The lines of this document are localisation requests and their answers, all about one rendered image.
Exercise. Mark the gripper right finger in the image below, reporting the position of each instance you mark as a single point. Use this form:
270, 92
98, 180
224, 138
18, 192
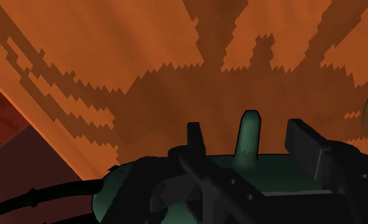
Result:
305, 145

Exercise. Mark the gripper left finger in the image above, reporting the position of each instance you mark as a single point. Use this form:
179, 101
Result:
199, 186

